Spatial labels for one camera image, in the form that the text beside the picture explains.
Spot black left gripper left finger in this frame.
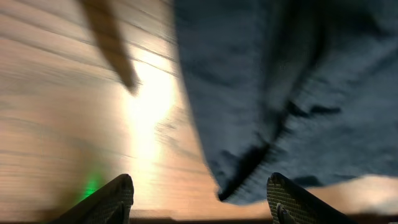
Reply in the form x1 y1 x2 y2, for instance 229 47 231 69
49 174 134 224

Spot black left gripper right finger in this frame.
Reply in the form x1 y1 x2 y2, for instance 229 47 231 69
267 172 356 224

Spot navy blue shorts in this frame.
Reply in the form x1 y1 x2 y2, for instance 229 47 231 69
174 0 397 205

